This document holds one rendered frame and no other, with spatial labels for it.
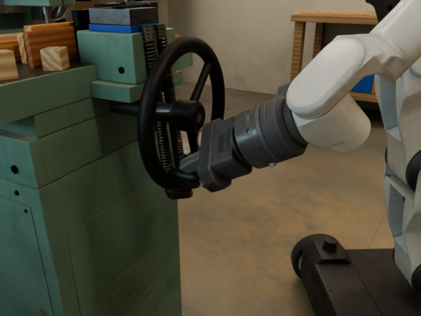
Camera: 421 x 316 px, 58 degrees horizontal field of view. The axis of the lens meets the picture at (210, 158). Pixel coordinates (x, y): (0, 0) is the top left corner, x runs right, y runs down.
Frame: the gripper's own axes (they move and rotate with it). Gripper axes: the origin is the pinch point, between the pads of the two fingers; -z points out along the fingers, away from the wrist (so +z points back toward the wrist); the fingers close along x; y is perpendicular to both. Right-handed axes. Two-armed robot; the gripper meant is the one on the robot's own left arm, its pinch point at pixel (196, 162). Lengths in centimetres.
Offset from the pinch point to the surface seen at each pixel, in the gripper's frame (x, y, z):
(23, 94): 5.5, 23.8, -16.5
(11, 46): 21.7, 26.6, -27.2
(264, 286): 6, -88, -44
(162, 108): 13.6, 2.5, -8.3
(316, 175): 89, -152, -49
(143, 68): 18.2, 9.4, -7.3
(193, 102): 13.3, 0.7, -1.9
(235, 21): 312, -165, -132
